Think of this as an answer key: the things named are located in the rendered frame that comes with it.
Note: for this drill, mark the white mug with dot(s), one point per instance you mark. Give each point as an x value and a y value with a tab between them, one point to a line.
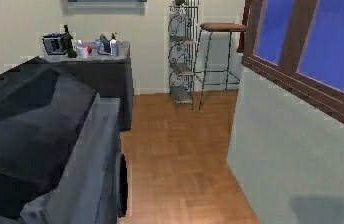
82	51

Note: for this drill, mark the dark grey sofa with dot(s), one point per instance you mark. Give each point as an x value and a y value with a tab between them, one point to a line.
40	143

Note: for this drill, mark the dark grey counter cabinet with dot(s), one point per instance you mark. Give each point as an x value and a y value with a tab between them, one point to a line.
106	76

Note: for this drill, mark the brown seat bar stool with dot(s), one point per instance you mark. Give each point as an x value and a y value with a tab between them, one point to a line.
220	53

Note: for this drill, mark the white spray bottle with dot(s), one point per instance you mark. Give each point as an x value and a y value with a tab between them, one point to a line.
114	46

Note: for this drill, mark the grey kettle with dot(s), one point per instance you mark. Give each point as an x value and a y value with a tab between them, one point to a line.
104	45

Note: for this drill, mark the red apple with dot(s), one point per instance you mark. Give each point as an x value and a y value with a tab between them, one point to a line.
88	49

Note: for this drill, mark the dark green bottle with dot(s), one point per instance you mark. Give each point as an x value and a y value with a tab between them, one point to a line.
68	41

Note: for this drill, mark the black toaster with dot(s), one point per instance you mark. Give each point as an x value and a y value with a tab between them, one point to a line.
53	43

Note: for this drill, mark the brown framed window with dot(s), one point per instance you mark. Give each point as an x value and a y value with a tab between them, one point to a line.
308	50

